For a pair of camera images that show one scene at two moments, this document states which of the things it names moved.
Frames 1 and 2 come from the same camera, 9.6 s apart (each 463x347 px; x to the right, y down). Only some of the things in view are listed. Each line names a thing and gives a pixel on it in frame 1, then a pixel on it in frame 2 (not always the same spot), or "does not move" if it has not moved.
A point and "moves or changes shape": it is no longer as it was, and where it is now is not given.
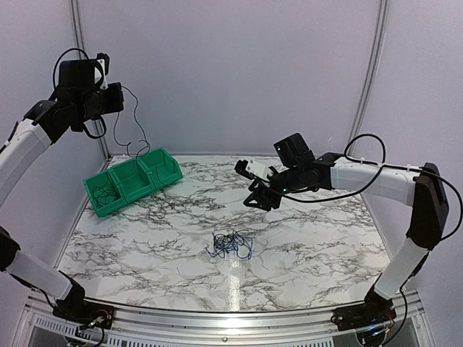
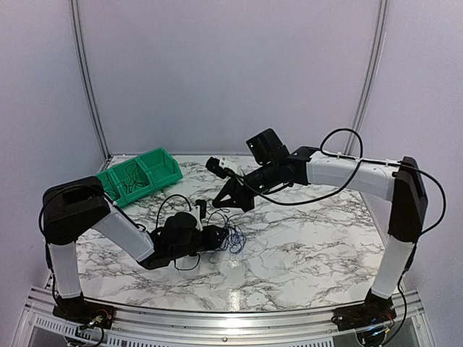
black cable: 220,243 moves or changes shape
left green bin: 105,192 does not move
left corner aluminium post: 76,20 does not move
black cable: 127,144 to 130,170
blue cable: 226,243 moves or changes shape
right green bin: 160,166 does not move
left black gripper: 115,103 to 213,240
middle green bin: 132,178 does not move
